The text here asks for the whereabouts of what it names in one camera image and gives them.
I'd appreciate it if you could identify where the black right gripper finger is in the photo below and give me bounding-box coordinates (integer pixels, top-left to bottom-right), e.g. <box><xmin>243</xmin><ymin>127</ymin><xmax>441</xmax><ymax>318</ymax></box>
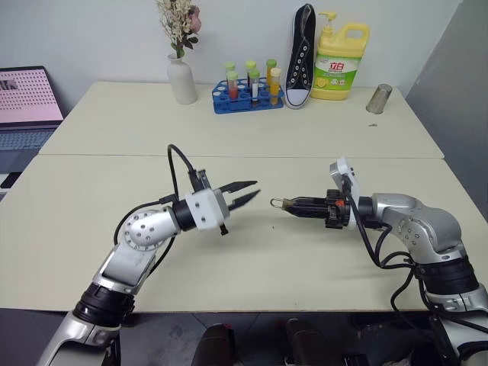
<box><xmin>284</xmin><ymin>206</ymin><xmax>329</xmax><ymax>222</ymax></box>
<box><xmin>290</xmin><ymin>196</ymin><xmax>329</xmax><ymax>210</ymax></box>

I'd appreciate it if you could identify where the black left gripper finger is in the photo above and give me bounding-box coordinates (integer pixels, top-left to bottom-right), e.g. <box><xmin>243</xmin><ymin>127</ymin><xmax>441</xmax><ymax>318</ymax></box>
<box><xmin>227</xmin><ymin>188</ymin><xmax>262</xmax><ymax>213</ymax></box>
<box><xmin>220</xmin><ymin>179</ymin><xmax>258</xmax><ymax>194</ymax></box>

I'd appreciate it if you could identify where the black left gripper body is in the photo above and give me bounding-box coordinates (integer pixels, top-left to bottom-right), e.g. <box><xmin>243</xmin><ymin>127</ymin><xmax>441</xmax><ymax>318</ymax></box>
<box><xmin>188</xmin><ymin>169</ymin><xmax>233</xmax><ymax>236</ymax></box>

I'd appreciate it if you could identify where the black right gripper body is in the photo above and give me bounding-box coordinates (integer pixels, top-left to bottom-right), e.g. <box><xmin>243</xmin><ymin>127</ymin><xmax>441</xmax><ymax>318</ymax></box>
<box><xmin>323</xmin><ymin>188</ymin><xmax>351</xmax><ymax>230</ymax></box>

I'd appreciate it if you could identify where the blue test tube rack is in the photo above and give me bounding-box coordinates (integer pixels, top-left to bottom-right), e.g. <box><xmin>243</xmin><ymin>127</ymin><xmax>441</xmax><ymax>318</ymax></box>
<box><xmin>211</xmin><ymin>78</ymin><xmax>287</xmax><ymax>115</ymax></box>

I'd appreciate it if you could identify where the green-capped tube white label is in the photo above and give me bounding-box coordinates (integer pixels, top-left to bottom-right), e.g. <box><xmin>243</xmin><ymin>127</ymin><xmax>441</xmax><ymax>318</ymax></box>
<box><xmin>249</xmin><ymin>69</ymin><xmax>262</xmax><ymax>107</ymax></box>

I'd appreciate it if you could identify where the white ceramic vase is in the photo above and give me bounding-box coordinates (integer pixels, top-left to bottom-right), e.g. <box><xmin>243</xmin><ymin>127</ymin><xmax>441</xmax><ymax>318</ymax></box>
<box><xmin>166</xmin><ymin>53</ymin><xmax>198</xmax><ymax>105</ymax></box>

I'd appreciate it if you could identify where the green-capped tube red liquid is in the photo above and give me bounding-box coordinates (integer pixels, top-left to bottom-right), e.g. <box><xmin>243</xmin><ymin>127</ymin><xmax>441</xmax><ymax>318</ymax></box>
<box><xmin>226</xmin><ymin>70</ymin><xmax>239</xmax><ymax>101</ymax></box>

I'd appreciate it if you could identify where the yellow-capped tube orange liquid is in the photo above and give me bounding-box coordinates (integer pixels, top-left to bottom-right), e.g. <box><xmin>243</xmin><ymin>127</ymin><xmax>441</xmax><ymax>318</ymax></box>
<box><xmin>269</xmin><ymin>67</ymin><xmax>283</xmax><ymax>107</ymax></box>

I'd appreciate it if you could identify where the green-capped tube orange liquid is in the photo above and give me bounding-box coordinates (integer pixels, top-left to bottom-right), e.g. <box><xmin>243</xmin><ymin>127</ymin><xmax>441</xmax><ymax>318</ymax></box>
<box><xmin>265</xmin><ymin>58</ymin><xmax>278</xmax><ymax>87</ymax></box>

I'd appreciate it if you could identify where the metal mesh cup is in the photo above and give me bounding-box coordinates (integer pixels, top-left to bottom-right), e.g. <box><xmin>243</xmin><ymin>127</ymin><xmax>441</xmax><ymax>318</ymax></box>
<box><xmin>365</xmin><ymin>83</ymin><xmax>394</xmax><ymax>115</ymax></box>

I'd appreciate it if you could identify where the black canvas sneaker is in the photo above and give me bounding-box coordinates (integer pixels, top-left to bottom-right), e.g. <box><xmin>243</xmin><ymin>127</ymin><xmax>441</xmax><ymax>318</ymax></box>
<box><xmin>284</xmin><ymin>3</ymin><xmax>319</xmax><ymax>111</ymax></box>

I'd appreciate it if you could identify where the yellow detergent pump bottle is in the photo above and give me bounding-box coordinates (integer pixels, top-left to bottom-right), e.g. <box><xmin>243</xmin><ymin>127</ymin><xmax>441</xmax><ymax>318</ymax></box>
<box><xmin>310</xmin><ymin>10</ymin><xmax>371</xmax><ymax>101</ymax></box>

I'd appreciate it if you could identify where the dark rounded shape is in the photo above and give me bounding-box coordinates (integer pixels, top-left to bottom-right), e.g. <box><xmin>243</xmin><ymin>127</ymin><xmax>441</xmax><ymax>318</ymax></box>
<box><xmin>189</xmin><ymin>323</ymin><xmax>238</xmax><ymax>366</ymax></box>

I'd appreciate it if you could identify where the dried flower bouquet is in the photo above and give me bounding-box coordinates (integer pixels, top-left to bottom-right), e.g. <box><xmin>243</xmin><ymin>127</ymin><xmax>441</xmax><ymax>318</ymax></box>
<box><xmin>156</xmin><ymin>0</ymin><xmax>202</xmax><ymax>60</ymax></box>

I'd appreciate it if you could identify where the black phone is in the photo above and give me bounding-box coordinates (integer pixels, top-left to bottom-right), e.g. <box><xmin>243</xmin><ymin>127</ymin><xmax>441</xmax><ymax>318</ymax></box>
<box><xmin>0</xmin><ymin>172</ymin><xmax>24</xmax><ymax>190</ymax></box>

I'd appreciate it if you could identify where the open laptop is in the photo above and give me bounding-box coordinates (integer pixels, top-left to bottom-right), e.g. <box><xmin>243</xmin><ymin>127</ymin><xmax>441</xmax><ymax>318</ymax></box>
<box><xmin>0</xmin><ymin>66</ymin><xmax>65</xmax><ymax>175</ymax></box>

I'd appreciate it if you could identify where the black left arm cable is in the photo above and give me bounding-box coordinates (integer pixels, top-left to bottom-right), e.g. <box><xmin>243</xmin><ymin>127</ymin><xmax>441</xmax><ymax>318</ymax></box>
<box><xmin>114</xmin><ymin>143</ymin><xmax>200</xmax><ymax>276</ymax></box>

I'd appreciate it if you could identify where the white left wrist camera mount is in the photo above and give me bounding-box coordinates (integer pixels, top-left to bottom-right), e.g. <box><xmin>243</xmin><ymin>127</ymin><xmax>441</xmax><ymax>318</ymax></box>
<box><xmin>185</xmin><ymin>189</ymin><xmax>230</xmax><ymax>233</ymax></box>

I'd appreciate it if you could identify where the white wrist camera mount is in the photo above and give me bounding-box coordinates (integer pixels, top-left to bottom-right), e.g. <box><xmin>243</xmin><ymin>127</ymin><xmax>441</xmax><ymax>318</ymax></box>
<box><xmin>329</xmin><ymin>156</ymin><xmax>363</xmax><ymax>230</ymax></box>
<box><xmin>185</xmin><ymin>189</ymin><xmax>230</xmax><ymax>233</ymax></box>

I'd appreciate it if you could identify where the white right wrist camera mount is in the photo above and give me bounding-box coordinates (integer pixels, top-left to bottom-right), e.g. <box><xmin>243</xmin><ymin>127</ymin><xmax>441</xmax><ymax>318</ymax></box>
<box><xmin>329</xmin><ymin>156</ymin><xmax>363</xmax><ymax>230</ymax></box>

